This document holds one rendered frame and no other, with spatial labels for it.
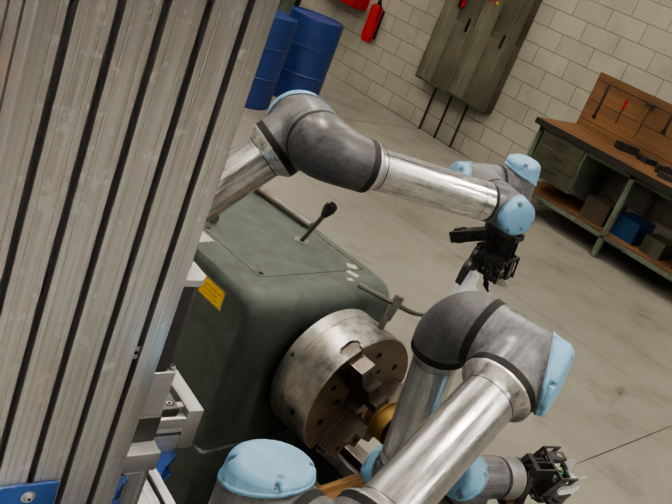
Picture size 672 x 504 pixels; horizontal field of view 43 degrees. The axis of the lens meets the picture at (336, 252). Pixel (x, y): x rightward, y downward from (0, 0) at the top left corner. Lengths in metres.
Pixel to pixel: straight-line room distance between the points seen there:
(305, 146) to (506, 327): 0.46
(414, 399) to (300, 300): 0.55
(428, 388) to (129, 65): 0.76
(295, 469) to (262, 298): 0.76
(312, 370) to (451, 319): 0.61
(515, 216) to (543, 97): 7.73
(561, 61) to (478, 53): 0.89
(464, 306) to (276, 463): 0.38
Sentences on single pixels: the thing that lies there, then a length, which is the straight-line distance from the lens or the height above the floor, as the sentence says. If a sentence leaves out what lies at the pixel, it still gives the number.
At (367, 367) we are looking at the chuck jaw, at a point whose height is 1.20.
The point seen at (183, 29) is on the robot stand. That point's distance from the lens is 0.91.
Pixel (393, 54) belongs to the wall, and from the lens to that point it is 10.64.
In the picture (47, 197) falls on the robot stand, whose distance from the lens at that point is 0.94.
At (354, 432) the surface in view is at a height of 1.03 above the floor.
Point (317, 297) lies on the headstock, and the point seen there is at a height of 1.24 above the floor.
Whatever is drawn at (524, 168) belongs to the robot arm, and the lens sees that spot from 1.80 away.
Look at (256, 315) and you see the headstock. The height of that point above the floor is 1.22.
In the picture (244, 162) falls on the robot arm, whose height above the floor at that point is 1.57.
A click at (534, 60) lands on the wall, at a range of 9.47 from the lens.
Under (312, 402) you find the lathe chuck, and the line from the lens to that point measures 1.85.
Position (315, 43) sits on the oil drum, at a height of 0.66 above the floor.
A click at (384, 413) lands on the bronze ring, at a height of 1.11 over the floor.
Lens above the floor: 2.05
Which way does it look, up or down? 21 degrees down
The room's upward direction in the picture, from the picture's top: 22 degrees clockwise
